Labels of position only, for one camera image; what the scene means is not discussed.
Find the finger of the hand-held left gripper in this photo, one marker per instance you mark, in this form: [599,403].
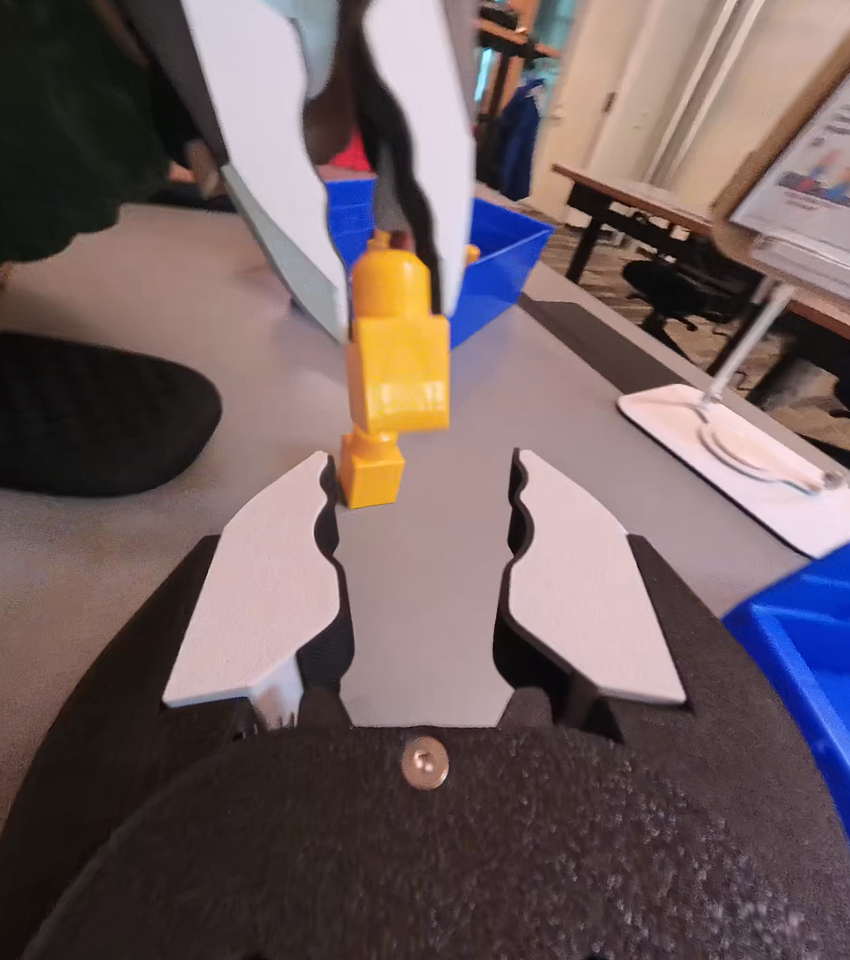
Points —
[260,112]
[432,90]

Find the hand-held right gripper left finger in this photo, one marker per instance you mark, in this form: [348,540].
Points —
[260,600]

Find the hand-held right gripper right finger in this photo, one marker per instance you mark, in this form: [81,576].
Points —
[590,600]

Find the yellow mega block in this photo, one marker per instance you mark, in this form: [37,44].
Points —
[398,367]
[371,472]

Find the blue plastic bin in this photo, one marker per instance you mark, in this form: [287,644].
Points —
[500,277]
[830,660]

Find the person's left forearm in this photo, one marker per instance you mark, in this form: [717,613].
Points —
[42,135]

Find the person's left hand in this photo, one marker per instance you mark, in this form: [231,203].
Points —
[335,127]

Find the wooden standing desk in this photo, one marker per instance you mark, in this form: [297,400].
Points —
[507,37]

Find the blue jacket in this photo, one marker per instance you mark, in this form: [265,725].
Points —
[522,142]

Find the white document stand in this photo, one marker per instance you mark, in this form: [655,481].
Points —
[755,480]

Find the wooden table with black legs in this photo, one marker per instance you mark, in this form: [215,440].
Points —
[635,195]

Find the black office chair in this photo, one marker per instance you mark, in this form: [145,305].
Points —
[672,289]

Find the printed instruction sheet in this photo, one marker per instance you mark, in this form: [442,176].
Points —
[845,165]

